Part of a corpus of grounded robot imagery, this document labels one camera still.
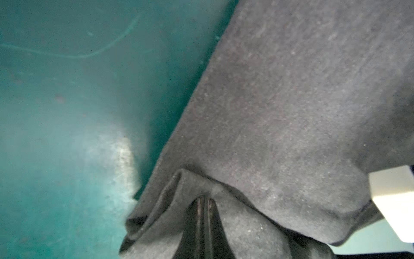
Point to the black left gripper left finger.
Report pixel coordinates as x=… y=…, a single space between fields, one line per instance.
x=190 y=233

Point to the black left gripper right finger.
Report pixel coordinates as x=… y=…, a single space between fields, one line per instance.
x=216 y=244

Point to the dark grey long pants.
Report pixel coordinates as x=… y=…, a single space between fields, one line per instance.
x=301 y=100

